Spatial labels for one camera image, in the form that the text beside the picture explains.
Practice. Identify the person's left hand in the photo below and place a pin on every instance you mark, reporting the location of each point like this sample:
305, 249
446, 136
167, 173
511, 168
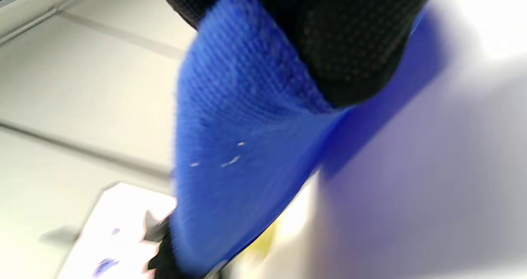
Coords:
166, 262

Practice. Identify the person's right hand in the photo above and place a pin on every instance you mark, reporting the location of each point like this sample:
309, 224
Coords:
350, 44

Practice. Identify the blue towel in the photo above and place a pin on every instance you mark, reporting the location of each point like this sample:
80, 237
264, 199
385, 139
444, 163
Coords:
239, 147

